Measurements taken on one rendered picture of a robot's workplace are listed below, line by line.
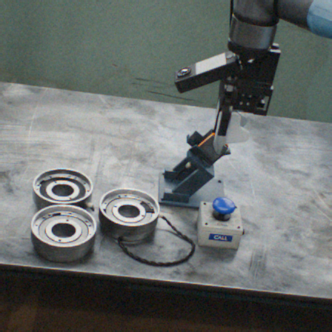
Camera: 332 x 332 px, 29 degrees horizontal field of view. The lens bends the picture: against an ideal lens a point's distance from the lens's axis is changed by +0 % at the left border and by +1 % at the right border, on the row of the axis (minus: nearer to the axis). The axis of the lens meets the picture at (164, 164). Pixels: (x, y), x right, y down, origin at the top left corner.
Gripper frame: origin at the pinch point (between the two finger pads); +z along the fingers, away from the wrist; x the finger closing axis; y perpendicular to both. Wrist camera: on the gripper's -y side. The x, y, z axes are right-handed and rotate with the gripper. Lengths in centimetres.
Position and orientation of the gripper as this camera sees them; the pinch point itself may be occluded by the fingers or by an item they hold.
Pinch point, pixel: (215, 142)
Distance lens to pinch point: 116.6
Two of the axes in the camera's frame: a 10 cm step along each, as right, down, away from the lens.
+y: 9.9, 1.3, 0.6
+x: 0.2, -5.5, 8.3
